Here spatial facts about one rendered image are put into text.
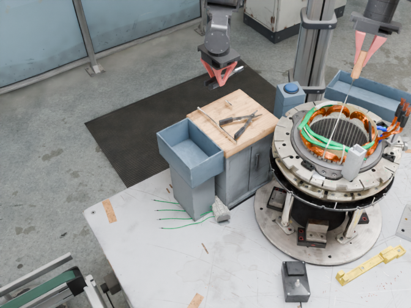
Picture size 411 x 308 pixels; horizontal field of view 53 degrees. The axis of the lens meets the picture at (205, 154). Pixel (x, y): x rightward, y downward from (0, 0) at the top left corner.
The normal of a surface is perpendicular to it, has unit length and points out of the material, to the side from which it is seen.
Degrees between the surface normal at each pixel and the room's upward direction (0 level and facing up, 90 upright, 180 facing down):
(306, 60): 90
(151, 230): 0
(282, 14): 90
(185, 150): 0
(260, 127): 0
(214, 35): 89
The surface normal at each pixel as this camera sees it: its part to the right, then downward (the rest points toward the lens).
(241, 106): -0.03, -0.68
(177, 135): 0.59, 0.59
